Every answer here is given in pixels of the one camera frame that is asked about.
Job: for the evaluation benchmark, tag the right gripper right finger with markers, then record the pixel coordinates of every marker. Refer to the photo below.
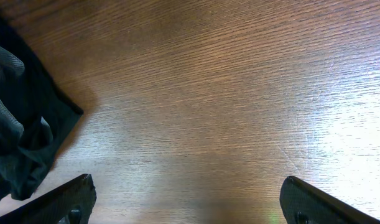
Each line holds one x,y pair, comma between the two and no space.
302,203

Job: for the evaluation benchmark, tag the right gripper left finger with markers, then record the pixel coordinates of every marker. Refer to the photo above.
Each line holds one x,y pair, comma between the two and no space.
71,202

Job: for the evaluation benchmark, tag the black t-shirt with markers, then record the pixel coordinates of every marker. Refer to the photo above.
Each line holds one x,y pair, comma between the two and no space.
35,117

